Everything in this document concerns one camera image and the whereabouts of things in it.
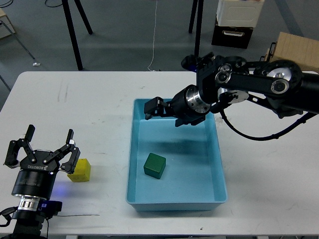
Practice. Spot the black storage crate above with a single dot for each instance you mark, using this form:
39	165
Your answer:
229	36

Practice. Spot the green cube block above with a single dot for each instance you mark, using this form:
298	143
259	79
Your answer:
154	165

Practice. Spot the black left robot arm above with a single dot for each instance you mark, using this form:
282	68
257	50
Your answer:
31	212

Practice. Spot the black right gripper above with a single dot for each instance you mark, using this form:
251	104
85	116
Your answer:
186	106

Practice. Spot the black right table legs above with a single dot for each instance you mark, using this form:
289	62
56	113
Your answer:
196	18

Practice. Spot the white appliance box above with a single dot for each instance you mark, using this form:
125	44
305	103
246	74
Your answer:
239	13

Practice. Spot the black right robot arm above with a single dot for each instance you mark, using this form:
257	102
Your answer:
280	86

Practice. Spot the yellow cube block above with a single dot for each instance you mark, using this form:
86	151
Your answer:
82	171

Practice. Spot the black metal frame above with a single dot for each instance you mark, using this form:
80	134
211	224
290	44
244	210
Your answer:
269	53

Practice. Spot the wooden chair at left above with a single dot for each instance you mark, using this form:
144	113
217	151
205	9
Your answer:
7	29

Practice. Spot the cardboard box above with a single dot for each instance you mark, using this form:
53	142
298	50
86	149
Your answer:
303	51

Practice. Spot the blue plastic tray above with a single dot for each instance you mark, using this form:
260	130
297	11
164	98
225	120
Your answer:
193	178

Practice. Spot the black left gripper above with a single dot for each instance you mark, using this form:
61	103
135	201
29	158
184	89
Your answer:
36	174

